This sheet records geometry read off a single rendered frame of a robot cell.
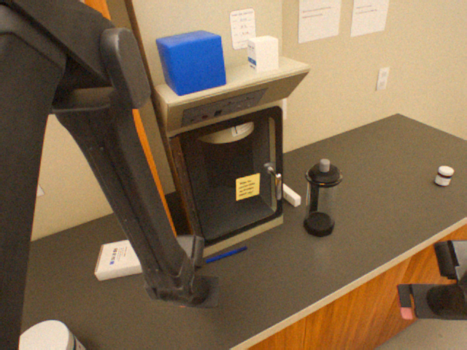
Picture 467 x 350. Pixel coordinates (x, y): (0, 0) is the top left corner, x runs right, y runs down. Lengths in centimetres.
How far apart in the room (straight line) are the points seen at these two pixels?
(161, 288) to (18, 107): 37
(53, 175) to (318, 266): 96
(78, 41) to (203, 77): 34
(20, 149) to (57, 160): 97
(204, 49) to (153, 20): 13
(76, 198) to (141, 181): 92
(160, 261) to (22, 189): 26
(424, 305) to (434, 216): 54
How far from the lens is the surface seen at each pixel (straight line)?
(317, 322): 107
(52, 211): 130
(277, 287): 90
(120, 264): 101
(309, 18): 134
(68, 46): 25
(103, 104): 30
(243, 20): 70
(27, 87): 23
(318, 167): 91
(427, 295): 72
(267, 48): 64
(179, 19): 65
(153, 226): 39
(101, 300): 100
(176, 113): 59
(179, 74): 55
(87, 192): 126
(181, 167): 73
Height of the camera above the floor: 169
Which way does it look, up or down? 35 degrees down
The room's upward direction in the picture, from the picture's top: 7 degrees counter-clockwise
